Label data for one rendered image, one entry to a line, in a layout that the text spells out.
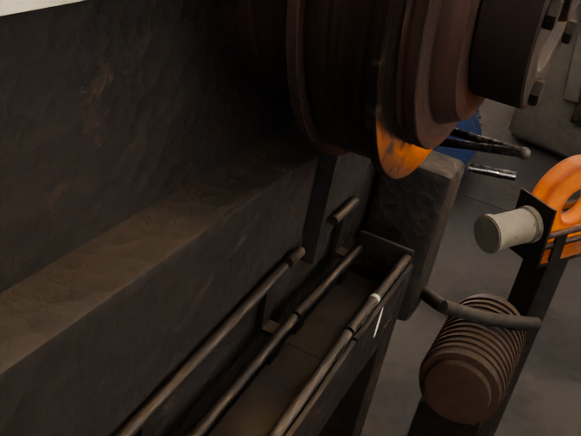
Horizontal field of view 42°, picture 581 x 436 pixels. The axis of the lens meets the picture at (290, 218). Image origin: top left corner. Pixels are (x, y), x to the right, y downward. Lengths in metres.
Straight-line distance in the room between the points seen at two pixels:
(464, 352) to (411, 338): 0.93
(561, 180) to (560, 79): 2.34
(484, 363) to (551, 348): 1.11
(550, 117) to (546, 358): 1.63
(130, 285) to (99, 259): 0.03
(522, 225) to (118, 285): 0.79
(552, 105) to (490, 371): 2.53
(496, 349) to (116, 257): 0.75
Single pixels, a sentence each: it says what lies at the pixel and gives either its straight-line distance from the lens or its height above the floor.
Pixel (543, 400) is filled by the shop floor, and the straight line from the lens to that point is 2.05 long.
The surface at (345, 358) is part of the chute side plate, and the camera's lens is 0.78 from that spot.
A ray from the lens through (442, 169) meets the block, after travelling 1.01.
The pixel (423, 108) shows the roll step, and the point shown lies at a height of 0.98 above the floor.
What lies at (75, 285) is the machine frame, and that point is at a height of 0.87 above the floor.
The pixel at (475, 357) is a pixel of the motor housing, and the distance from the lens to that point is 1.15.
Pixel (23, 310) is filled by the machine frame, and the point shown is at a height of 0.87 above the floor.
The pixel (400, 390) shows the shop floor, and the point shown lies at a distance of 1.90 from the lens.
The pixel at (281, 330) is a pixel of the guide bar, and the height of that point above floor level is 0.70.
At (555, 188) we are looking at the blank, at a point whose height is 0.74.
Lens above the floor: 1.18
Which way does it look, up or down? 28 degrees down
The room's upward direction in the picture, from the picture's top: 12 degrees clockwise
